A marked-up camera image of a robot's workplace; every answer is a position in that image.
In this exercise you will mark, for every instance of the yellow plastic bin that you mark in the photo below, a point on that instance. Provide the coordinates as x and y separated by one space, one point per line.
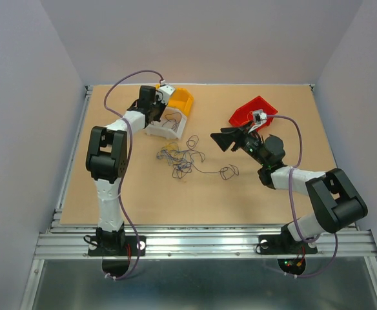
181 99

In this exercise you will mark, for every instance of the white plastic bin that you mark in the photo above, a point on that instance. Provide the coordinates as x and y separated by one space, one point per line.
170 127

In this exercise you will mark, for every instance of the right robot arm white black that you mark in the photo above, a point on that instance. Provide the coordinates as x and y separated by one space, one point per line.
335 202

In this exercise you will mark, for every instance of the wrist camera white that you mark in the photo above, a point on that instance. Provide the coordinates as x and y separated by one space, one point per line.
259 118
165 92

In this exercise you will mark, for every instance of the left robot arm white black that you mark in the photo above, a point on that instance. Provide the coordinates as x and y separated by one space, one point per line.
107 161

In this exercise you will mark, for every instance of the red plastic bin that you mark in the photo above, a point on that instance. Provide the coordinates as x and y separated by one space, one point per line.
245 113

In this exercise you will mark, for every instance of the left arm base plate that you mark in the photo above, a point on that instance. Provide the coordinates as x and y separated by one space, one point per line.
128 246

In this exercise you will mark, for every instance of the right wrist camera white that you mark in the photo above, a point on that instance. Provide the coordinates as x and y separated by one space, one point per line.
259 118

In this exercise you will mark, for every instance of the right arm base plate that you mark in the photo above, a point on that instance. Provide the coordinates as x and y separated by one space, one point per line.
282 244

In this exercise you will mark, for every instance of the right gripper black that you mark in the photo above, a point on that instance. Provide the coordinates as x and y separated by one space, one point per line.
225 139

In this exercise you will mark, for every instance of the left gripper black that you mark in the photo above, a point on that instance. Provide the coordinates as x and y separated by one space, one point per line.
157 117

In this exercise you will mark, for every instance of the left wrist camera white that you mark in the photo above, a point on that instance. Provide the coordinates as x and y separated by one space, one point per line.
165 92

